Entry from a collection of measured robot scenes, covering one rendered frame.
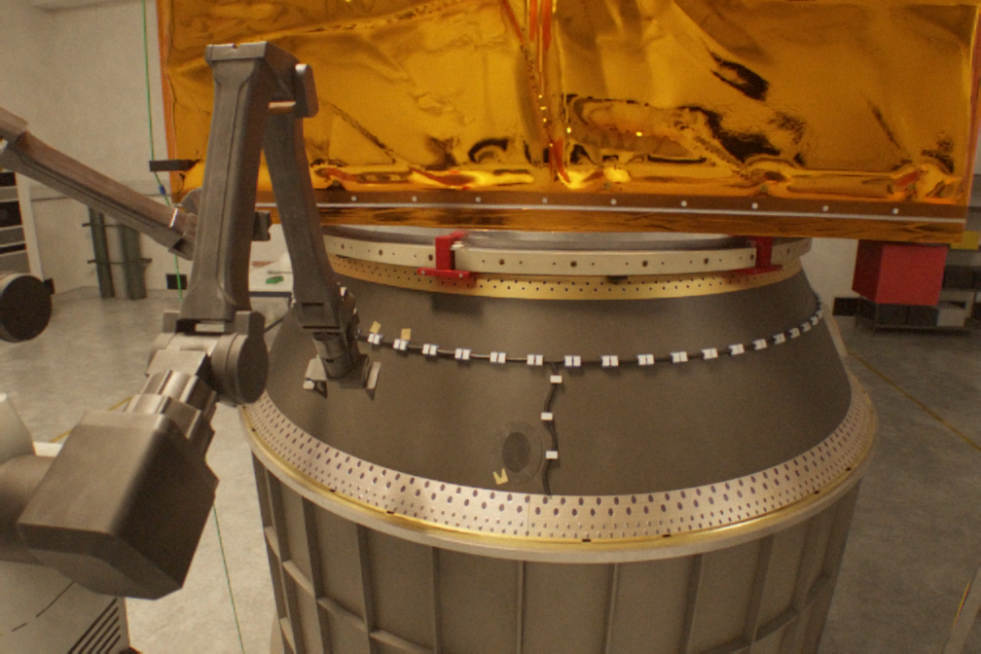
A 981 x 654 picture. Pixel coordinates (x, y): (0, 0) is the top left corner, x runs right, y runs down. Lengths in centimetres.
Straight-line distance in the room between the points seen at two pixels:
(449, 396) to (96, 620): 77
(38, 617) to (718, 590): 125
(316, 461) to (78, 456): 95
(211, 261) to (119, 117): 872
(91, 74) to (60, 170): 859
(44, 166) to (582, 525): 117
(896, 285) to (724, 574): 77
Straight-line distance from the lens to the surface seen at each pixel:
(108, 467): 51
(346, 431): 138
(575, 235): 122
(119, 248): 925
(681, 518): 125
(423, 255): 127
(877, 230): 142
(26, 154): 111
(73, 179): 112
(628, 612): 137
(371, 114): 131
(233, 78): 71
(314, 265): 88
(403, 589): 142
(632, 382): 123
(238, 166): 66
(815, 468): 152
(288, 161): 81
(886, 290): 149
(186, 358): 60
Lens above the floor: 191
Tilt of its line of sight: 13 degrees down
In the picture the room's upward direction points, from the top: straight up
